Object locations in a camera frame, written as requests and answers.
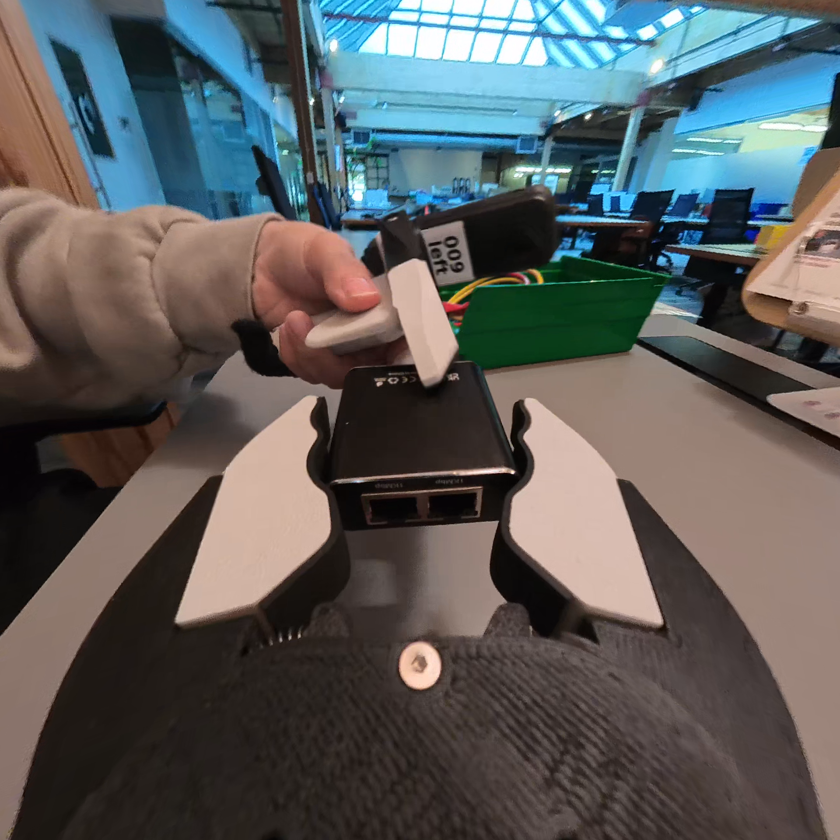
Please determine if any green plastic bin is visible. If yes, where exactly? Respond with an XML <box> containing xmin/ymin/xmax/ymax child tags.
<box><xmin>436</xmin><ymin>254</ymin><xmax>670</xmax><ymax>371</ymax></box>

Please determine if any person's left hand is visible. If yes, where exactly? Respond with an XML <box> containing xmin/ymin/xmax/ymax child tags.
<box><xmin>250</xmin><ymin>218</ymin><xmax>401</xmax><ymax>391</ymax></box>

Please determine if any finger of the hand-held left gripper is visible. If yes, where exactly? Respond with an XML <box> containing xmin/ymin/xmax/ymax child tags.
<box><xmin>384</xmin><ymin>258</ymin><xmax>460</xmax><ymax>389</ymax></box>

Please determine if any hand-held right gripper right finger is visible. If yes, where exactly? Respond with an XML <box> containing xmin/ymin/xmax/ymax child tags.
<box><xmin>490</xmin><ymin>398</ymin><xmax>666</xmax><ymax>631</ymax></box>

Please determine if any yellow ethernet cable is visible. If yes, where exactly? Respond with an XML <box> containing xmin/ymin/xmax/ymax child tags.
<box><xmin>447</xmin><ymin>269</ymin><xmax>544</xmax><ymax>313</ymax></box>

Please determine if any red ethernet cable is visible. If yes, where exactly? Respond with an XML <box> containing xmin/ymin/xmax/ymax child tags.
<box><xmin>441</xmin><ymin>276</ymin><xmax>542</xmax><ymax>324</ymax></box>

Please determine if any black office chair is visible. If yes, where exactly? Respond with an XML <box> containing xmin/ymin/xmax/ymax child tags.
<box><xmin>0</xmin><ymin>401</ymin><xmax>172</xmax><ymax>631</ymax></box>

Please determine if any person's left forearm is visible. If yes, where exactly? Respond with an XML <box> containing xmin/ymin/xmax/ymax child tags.
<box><xmin>0</xmin><ymin>187</ymin><xmax>283</xmax><ymax>421</ymax></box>

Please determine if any black ethernet splitter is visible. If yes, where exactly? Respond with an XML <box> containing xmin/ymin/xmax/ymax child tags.
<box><xmin>326</xmin><ymin>361</ymin><xmax>522</xmax><ymax>531</ymax></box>

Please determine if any wooden door panel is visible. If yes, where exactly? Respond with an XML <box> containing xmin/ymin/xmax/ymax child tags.
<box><xmin>0</xmin><ymin>0</ymin><xmax>172</xmax><ymax>489</ymax></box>

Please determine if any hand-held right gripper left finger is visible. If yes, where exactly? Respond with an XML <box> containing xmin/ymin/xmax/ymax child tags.
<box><xmin>176</xmin><ymin>398</ymin><xmax>351</xmax><ymax>628</ymax></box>

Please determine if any white stand base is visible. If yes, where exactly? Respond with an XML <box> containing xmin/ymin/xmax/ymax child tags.
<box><xmin>767</xmin><ymin>385</ymin><xmax>840</xmax><ymax>439</ymax></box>

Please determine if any instruction sheet board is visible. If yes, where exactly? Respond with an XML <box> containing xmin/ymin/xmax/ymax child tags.
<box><xmin>742</xmin><ymin>171</ymin><xmax>840</xmax><ymax>349</ymax></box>

